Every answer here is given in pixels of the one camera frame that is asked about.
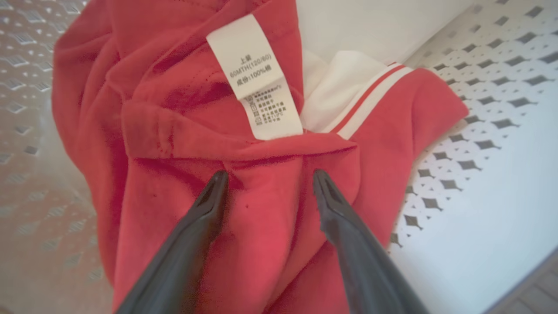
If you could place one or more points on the red garment with white trim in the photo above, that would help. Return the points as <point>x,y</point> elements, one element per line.
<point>270,218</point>

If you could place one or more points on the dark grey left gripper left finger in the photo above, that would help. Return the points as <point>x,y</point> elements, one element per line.
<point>183,257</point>

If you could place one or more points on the white perforated laundry basket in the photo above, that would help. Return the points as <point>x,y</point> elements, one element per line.
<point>479,174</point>

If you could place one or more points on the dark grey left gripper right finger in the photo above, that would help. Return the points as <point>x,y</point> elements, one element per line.
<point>366,261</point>

